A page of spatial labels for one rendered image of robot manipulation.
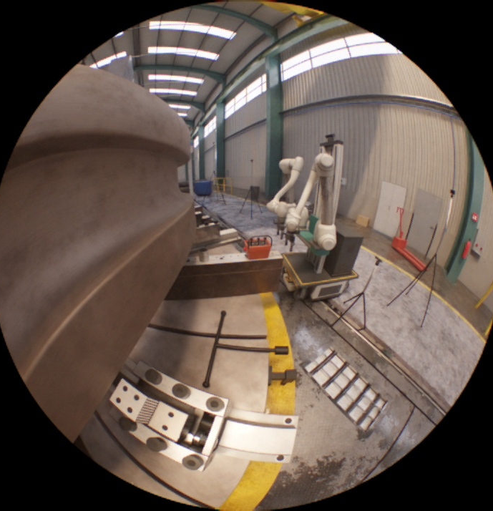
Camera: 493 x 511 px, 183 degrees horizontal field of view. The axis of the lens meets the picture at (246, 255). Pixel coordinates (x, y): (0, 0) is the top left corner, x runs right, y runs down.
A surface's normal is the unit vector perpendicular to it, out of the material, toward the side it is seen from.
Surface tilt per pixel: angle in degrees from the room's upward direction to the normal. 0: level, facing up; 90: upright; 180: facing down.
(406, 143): 90
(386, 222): 90
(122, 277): 90
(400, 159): 90
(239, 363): 0
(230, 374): 0
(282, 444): 0
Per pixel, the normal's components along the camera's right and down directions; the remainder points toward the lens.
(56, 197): 0.99, 0.08
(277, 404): 0.01, -0.87
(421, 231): -0.88, 0.23
